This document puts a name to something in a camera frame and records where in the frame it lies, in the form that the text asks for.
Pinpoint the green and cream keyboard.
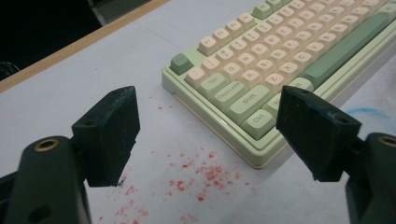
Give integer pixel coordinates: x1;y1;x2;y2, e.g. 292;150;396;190
161;0;396;171

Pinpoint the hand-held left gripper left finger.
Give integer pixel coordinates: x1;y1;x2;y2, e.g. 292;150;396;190
71;86;141;188

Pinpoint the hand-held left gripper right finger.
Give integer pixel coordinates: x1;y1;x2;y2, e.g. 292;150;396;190
276;86;362;182

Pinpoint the white table cover sheet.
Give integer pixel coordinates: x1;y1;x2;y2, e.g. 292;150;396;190
0;0;396;224

